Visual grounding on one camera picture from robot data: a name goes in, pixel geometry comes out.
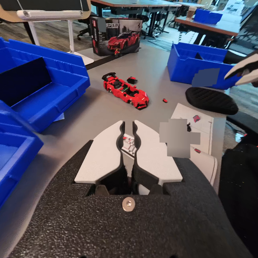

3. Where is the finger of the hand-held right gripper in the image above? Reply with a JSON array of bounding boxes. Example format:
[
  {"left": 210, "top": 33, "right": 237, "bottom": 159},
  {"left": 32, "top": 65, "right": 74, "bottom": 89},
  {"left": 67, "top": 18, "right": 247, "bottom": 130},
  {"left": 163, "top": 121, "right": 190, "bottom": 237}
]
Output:
[
  {"left": 224, "top": 51, "right": 258, "bottom": 79},
  {"left": 235, "top": 69, "right": 258, "bottom": 86}
]

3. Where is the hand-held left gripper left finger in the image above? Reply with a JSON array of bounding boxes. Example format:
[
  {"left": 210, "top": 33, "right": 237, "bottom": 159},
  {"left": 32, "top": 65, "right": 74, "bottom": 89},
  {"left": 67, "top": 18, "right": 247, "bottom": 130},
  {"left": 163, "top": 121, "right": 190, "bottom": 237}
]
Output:
[{"left": 74, "top": 120, "right": 124, "bottom": 184}]

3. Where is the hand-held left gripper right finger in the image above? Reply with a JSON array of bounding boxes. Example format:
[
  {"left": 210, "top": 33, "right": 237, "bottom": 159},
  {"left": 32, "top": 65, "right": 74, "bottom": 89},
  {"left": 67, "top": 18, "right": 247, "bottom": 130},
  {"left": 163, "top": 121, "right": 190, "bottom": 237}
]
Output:
[{"left": 132, "top": 120, "right": 183, "bottom": 185}]

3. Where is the white instruction booklet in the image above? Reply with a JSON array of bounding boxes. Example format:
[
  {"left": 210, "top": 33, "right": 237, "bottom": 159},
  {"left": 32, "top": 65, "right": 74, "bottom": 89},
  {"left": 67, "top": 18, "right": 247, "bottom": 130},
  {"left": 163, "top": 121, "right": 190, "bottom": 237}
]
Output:
[{"left": 170, "top": 103, "right": 218, "bottom": 187}]

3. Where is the blue plastic storage bin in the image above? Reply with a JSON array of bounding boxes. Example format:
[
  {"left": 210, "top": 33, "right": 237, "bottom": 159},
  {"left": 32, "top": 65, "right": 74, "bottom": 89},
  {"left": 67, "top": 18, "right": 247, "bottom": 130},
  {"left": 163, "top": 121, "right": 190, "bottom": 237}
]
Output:
[
  {"left": 193, "top": 9, "right": 223, "bottom": 25},
  {"left": 0, "top": 100, "right": 44, "bottom": 208},
  {"left": 0, "top": 37, "right": 91, "bottom": 133},
  {"left": 167, "top": 42, "right": 242, "bottom": 90}
]

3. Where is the toy set cardboard box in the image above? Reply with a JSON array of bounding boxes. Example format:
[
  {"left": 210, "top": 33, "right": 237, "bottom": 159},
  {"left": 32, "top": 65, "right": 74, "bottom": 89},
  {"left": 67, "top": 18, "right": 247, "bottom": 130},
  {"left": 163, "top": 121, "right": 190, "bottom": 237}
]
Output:
[{"left": 90, "top": 17, "right": 143, "bottom": 57}]

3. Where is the white sticker sheet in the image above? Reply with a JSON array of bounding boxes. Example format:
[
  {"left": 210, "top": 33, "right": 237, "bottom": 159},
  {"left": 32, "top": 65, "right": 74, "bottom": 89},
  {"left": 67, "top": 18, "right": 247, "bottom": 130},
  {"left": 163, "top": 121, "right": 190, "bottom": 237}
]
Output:
[{"left": 121, "top": 133, "right": 136, "bottom": 155}]

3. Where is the black office chair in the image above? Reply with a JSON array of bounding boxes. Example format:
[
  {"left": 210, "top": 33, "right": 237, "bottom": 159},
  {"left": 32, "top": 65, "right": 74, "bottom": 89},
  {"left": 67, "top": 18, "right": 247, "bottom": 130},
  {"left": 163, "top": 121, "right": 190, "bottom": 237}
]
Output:
[
  {"left": 185, "top": 87, "right": 258, "bottom": 141},
  {"left": 77, "top": 12, "right": 91, "bottom": 41}
]

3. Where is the wooden background desk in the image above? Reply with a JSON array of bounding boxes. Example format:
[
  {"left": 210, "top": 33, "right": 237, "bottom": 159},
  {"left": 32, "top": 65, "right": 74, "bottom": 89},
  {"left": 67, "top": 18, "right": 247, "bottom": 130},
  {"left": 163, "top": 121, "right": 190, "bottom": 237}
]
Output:
[
  {"left": 91, "top": 0, "right": 182, "bottom": 37},
  {"left": 175, "top": 15, "right": 240, "bottom": 49}
]

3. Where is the red brick-built toy car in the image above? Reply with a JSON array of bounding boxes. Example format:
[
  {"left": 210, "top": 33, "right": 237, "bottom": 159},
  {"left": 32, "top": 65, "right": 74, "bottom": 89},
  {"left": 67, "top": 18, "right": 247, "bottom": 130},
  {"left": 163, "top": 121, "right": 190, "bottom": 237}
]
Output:
[{"left": 102, "top": 72, "right": 150, "bottom": 111}]

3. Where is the white stand pole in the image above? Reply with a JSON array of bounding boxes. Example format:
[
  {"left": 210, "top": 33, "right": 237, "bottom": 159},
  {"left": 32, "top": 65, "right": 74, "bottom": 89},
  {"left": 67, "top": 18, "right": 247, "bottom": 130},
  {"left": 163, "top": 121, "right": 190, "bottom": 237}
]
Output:
[
  {"left": 67, "top": 19, "right": 74, "bottom": 54},
  {"left": 28, "top": 20, "right": 41, "bottom": 46}
]

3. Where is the black panel with wooden edge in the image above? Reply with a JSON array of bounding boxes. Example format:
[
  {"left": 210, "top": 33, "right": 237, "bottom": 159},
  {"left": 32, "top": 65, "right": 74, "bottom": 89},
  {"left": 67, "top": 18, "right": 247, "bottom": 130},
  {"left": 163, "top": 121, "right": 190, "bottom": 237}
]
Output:
[{"left": 0, "top": 0, "right": 91, "bottom": 22}]

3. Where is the white bar bracket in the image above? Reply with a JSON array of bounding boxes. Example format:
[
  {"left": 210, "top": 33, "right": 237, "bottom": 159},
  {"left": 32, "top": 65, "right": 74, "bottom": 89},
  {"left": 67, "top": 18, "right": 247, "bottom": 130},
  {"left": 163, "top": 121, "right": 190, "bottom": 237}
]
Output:
[{"left": 17, "top": 10, "right": 84, "bottom": 20}]

